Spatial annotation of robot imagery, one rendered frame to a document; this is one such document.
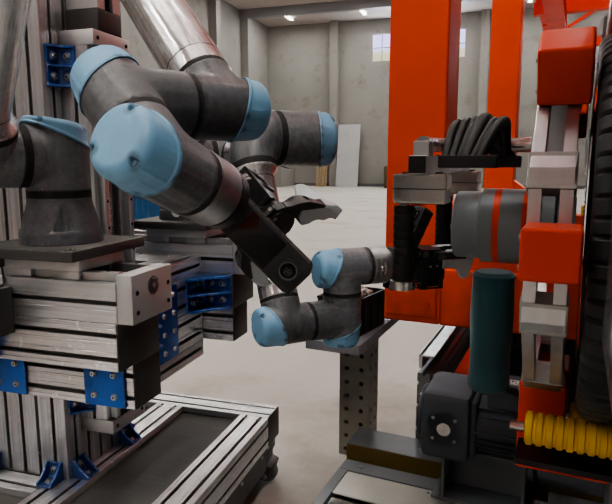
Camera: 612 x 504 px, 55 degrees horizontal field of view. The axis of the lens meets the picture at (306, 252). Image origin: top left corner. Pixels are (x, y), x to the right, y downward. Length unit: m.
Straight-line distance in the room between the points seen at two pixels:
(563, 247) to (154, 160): 0.51
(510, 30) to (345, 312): 2.69
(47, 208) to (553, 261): 0.85
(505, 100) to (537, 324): 2.71
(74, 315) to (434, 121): 1.02
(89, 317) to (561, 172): 0.82
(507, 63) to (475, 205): 2.50
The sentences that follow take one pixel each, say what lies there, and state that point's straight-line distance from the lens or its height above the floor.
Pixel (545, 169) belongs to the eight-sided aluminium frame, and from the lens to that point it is 0.88.
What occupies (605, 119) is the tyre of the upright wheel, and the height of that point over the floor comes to 1.02.
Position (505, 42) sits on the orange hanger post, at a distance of 3.60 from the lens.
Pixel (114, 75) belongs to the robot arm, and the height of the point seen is 1.05.
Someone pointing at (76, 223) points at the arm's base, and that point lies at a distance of 1.15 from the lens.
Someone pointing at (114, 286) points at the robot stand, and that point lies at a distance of 1.08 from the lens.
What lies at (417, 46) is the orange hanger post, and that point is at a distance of 1.66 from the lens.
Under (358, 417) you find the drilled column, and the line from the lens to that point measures 1.99.
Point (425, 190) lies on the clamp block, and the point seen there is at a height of 0.92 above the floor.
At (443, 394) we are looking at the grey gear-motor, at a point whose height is 0.40.
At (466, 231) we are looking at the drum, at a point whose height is 0.84.
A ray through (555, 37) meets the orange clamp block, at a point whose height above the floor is 1.15.
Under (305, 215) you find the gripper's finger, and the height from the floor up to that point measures 0.90.
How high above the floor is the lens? 0.97
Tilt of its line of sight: 9 degrees down
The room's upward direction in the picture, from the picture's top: straight up
